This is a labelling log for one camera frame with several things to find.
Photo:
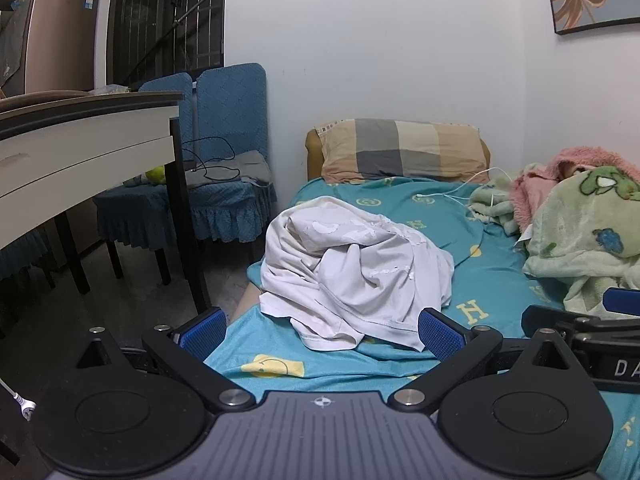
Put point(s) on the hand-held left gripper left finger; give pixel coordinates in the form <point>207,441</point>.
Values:
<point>202,332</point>

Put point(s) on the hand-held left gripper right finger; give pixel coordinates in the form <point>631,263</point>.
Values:
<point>440,332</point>

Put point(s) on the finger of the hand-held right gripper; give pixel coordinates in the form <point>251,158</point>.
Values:
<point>622,301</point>
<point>555,317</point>

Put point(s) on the white t-shirt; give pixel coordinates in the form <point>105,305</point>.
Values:
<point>350,270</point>

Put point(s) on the green printed fleece blanket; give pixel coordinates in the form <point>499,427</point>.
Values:
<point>575,230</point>

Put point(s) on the bed with teal printed sheet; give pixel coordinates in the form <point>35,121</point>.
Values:
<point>440,220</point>

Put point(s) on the pink fleece blanket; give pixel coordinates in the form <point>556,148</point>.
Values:
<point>530,190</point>

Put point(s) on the yellow-green ball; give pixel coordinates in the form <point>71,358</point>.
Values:
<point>155,175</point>

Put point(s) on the grey cloth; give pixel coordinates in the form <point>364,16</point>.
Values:
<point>250,166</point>

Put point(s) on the plaid pillow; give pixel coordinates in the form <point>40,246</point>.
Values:
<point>400,147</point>

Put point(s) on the white power plug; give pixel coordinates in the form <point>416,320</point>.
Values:
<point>22,402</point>

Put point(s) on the brown cushion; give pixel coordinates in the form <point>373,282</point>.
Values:
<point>314,157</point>

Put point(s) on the white desk with black legs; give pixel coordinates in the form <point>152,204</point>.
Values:
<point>75,145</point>

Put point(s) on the blue covered chair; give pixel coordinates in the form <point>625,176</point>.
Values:
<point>165,85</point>
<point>230,105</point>

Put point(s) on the dark window with grille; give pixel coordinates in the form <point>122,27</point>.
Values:
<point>150,20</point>

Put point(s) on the gold refrigerator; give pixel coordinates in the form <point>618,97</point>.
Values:
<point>60,35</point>

